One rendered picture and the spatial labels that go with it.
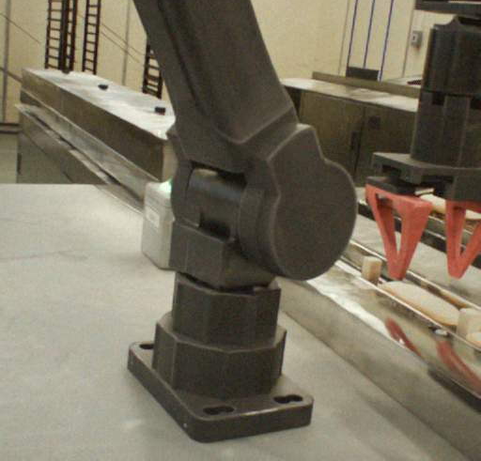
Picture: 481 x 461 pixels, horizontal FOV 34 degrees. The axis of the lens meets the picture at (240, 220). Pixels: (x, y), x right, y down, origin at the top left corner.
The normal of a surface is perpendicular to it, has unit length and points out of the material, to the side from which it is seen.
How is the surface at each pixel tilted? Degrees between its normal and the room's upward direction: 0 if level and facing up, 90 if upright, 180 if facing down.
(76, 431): 0
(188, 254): 90
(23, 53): 90
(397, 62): 90
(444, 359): 0
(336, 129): 90
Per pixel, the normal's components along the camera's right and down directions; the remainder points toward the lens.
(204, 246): -0.75, 0.06
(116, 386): 0.11, -0.97
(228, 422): 0.49, 0.25
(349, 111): -0.91, -0.01
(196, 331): -0.48, 0.14
